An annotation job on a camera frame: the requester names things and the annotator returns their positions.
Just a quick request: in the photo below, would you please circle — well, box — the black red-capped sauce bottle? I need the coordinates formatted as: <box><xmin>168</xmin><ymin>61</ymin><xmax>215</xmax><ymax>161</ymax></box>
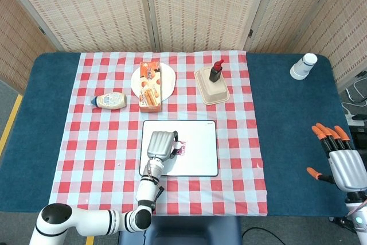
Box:
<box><xmin>209</xmin><ymin>59</ymin><xmax>225</xmax><ymax>83</ymax></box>

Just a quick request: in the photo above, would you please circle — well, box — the black floor cable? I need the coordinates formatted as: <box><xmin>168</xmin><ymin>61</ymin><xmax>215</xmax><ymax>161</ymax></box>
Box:
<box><xmin>243</xmin><ymin>227</ymin><xmax>287</xmax><ymax>245</ymax></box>

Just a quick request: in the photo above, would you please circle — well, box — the white rectangular board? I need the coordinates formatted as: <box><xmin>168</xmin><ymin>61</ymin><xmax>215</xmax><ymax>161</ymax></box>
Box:
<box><xmin>139</xmin><ymin>119</ymin><xmax>219</xmax><ymax>177</ymax></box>

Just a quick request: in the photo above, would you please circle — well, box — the white power strip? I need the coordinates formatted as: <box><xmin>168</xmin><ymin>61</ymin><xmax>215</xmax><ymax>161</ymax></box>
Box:
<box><xmin>345</xmin><ymin>114</ymin><xmax>367</xmax><ymax>127</ymax></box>

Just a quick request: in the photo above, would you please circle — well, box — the pink patterned packet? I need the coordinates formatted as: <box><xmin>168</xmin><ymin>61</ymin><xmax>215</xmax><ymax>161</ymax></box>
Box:
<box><xmin>171</xmin><ymin>140</ymin><xmax>187</xmax><ymax>156</ymax></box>

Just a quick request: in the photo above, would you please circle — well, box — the woven folding screen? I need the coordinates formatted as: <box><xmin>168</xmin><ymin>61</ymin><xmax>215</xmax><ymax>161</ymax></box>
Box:
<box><xmin>0</xmin><ymin>0</ymin><xmax>367</xmax><ymax>94</ymax></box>

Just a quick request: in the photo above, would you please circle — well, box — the red white checkered tablecloth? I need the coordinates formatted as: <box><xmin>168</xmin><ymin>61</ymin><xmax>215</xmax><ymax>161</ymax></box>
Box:
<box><xmin>47</xmin><ymin>50</ymin><xmax>269</xmax><ymax>217</ymax></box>

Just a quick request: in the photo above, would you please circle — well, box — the orange snack box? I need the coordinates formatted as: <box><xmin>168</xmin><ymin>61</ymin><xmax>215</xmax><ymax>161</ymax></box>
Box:
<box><xmin>138</xmin><ymin>61</ymin><xmax>163</xmax><ymax>113</ymax></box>

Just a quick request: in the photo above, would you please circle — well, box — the blue felt table cover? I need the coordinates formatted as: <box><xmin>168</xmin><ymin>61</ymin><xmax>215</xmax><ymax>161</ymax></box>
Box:
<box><xmin>0</xmin><ymin>52</ymin><xmax>355</xmax><ymax>217</ymax></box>

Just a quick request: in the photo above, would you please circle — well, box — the white paper cup stack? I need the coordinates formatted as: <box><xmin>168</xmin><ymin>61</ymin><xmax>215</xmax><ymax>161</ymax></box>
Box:
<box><xmin>289</xmin><ymin>53</ymin><xmax>318</xmax><ymax>80</ymax></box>

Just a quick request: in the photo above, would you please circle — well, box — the white plate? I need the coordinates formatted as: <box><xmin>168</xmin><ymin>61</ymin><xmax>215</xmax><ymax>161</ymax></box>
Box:
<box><xmin>130</xmin><ymin>61</ymin><xmax>177</xmax><ymax>103</ymax></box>

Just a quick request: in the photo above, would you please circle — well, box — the mayonnaise squeeze bottle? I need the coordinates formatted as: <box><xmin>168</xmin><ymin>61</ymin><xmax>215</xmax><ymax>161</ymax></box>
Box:
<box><xmin>91</xmin><ymin>92</ymin><xmax>128</xmax><ymax>111</ymax></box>

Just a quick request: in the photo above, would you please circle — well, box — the left silver black-fingered robot hand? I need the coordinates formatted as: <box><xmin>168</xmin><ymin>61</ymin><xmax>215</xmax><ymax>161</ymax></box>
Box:
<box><xmin>146</xmin><ymin>130</ymin><xmax>181</xmax><ymax>162</ymax></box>

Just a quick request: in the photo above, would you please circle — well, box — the white cable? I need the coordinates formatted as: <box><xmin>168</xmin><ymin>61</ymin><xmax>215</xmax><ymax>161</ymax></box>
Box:
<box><xmin>342</xmin><ymin>79</ymin><xmax>367</xmax><ymax>115</ymax></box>

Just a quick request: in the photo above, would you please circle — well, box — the beige upturned food container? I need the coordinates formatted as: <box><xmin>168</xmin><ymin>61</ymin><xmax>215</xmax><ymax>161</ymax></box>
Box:
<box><xmin>194</xmin><ymin>66</ymin><xmax>231</xmax><ymax>106</ymax></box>

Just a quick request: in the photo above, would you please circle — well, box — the right silver orange-tipped robot hand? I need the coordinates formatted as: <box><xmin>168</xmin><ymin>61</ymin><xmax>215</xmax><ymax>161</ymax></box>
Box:
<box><xmin>306</xmin><ymin>123</ymin><xmax>367</xmax><ymax>193</ymax></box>

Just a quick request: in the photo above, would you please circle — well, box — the dark blue seat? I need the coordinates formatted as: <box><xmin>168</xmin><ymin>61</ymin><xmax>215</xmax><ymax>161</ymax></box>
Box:
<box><xmin>119</xmin><ymin>215</ymin><xmax>243</xmax><ymax>245</ymax></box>

